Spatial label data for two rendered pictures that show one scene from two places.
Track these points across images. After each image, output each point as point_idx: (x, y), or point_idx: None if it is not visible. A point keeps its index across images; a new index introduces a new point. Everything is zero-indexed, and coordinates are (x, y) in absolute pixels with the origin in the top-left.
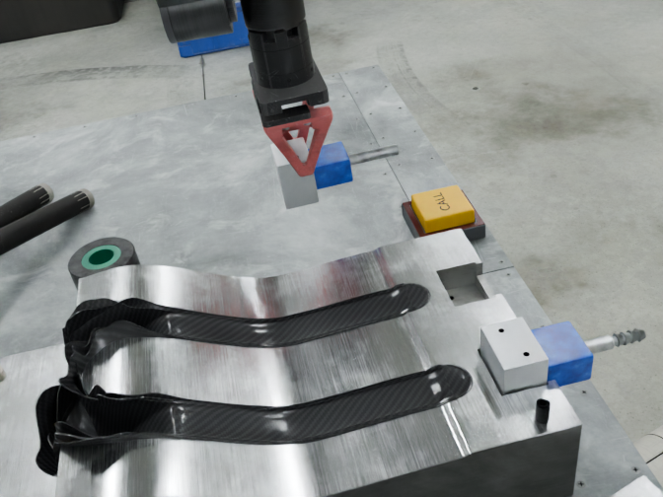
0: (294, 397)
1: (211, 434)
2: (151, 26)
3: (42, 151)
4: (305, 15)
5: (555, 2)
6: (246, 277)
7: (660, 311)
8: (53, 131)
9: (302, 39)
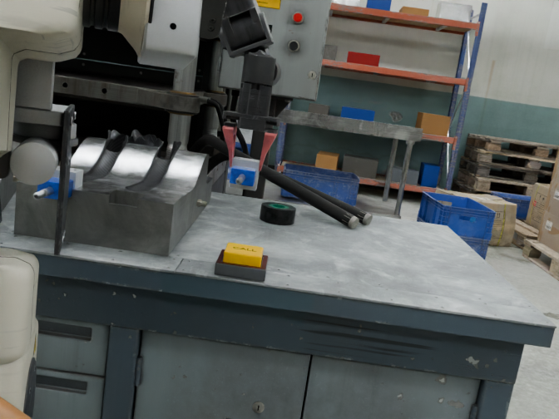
0: (111, 175)
1: (104, 157)
2: None
3: (431, 232)
4: (251, 81)
5: None
6: (195, 183)
7: None
8: (457, 237)
9: (243, 91)
